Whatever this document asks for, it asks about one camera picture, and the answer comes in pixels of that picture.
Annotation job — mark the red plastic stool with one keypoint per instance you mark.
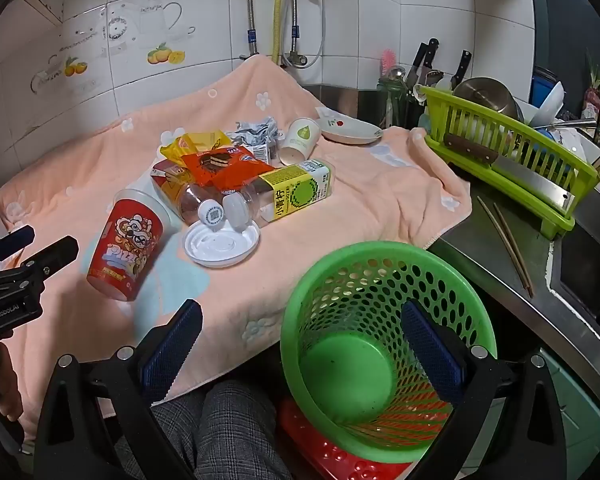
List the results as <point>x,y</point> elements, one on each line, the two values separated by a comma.
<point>320,452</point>

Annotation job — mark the white blue wrapper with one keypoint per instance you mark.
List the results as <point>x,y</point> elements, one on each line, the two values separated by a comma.
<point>252,130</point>

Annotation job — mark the peach flower print towel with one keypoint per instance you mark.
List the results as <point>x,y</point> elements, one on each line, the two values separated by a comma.
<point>360,200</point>

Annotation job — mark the red yellow snack wrapper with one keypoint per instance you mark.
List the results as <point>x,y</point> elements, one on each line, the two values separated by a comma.
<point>167,170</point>

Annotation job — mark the metal pipe valve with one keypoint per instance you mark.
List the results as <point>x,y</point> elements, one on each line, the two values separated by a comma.
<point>292,59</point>

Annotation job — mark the green plastic mesh basket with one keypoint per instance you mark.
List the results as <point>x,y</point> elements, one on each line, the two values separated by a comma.
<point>350,375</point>

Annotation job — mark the green plastic dish rack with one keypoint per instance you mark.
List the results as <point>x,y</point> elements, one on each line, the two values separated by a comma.
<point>480,125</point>

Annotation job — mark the person's plaid trouser leg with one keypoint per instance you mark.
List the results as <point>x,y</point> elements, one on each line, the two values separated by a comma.
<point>230,430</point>

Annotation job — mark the clear bottle yellow green label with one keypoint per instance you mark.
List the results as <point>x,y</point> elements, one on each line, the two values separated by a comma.
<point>300,187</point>

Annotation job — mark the dark green utensil holder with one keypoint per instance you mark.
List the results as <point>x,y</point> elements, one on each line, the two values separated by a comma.
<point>395,100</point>

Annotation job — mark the wooden chopstick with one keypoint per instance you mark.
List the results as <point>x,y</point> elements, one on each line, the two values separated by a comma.
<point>513,250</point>
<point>503,244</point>

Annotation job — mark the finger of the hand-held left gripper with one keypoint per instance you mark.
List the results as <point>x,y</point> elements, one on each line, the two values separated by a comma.
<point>55,255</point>
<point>15,239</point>

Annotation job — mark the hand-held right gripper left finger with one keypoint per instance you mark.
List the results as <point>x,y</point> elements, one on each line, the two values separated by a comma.
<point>172,347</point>

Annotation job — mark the white plastic lid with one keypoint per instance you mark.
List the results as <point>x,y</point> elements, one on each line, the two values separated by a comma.
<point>220,247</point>

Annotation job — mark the pink brush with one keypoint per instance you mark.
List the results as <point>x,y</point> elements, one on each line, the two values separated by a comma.
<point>389,60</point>

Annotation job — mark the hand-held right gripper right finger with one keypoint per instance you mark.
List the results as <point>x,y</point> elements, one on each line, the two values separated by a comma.
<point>430,345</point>

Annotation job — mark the steel pot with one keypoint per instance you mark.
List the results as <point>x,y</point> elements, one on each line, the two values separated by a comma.
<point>485,92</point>

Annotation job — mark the clear bottle with white cap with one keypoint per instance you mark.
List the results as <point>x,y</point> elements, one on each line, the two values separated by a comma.
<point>195,200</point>

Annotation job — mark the white paper cup green leaf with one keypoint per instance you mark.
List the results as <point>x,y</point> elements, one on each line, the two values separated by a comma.
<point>300,140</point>

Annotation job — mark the white plate with flower print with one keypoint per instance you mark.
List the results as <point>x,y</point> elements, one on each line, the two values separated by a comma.
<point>350,132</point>

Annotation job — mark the orange chocolate pie wrapper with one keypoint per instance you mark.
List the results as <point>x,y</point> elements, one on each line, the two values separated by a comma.
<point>215,162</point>

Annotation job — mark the small white blue milk carton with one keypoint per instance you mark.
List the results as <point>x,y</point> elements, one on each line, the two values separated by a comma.
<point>266,152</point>

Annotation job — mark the green cabinet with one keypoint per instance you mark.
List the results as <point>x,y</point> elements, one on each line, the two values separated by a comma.
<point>580,420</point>

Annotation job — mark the plain white plate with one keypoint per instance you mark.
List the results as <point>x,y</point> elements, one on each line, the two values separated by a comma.
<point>550,105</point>

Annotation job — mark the metal ladle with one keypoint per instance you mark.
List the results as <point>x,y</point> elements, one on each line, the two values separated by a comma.
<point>395,72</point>

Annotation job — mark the steel sink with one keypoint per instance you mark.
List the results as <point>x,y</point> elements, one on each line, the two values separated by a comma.
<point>585,270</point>

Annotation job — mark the red printed snack cup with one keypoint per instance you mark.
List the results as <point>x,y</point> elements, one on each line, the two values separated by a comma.
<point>125,250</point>

